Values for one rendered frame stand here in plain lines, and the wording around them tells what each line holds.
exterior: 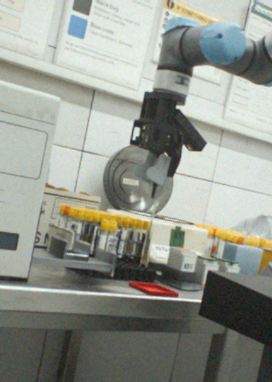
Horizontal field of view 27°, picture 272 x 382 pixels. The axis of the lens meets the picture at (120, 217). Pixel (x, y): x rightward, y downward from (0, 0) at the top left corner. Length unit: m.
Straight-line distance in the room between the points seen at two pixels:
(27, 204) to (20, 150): 0.08
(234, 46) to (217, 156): 0.92
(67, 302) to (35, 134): 0.27
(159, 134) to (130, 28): 0.67
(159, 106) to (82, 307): 0.45
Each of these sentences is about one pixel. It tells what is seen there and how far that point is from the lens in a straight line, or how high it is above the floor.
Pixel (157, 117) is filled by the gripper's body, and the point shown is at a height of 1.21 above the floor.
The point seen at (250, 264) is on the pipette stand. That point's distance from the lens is 1.39.
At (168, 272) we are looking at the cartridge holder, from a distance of 1.20.
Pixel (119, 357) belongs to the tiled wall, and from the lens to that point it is 1.91.
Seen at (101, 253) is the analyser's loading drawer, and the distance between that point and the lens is 1.06.
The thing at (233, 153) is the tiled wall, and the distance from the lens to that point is 2.04.
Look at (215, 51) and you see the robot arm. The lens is 1.09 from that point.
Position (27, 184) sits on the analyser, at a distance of 0.90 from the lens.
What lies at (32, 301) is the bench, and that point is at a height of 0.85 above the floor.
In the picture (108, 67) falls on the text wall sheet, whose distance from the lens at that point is 1.72.
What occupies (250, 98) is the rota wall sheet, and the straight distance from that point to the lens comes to 2.07.
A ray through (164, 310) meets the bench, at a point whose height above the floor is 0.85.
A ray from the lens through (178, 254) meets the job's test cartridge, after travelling 1.19.
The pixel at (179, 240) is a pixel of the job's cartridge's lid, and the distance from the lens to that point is 1.23.
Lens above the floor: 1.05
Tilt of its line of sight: 3 degrees down
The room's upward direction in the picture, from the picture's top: 11 degrees clockwise
